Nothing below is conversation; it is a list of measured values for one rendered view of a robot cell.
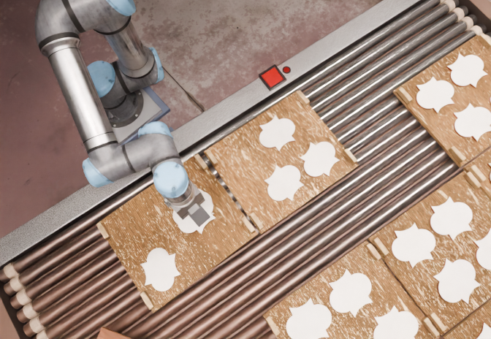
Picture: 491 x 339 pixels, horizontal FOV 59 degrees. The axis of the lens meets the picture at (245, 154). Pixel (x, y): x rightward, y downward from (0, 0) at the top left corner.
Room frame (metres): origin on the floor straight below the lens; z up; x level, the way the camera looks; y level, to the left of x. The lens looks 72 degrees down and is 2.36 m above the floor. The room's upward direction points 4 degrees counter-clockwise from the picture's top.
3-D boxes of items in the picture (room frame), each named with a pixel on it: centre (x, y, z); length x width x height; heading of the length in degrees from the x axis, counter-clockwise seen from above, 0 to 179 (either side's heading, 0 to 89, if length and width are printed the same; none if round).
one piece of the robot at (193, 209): (0.26, 0.16, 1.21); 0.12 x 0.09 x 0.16; 38
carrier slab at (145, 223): (0.24, 0.25, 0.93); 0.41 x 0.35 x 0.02; 122
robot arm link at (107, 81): (0.73, 0.46, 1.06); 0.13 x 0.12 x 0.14; 109
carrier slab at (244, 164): (0.45, -0.12, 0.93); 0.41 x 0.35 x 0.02; 120
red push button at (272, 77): (0.77, -0.12, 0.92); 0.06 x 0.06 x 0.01; 30
